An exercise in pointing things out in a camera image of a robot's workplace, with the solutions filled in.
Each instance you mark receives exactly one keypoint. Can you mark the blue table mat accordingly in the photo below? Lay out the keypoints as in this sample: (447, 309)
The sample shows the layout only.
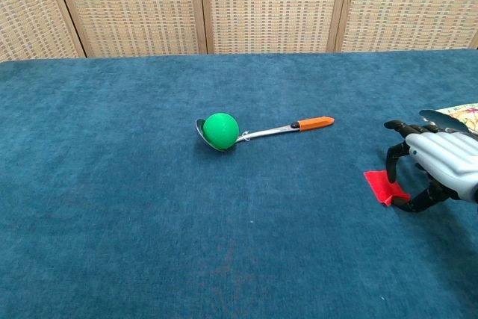
(149, 203)

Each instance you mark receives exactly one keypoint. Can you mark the woven bamboo screen panel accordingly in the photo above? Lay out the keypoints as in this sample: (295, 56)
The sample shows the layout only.
(33, 9)
(272, 5)
(134, 5)
(411, 5)

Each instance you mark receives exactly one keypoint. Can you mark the yellow snack packet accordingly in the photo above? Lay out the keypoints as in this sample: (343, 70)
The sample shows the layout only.
(467, 111)

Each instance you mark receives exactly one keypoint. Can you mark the red rectangular packet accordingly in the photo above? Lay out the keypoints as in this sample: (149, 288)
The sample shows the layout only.
(379, 184)

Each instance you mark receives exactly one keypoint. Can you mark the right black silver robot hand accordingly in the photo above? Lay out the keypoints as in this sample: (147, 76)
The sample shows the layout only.
(448, 162)

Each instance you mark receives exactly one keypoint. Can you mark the green ball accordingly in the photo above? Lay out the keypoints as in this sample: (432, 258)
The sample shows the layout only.
(221, 131)

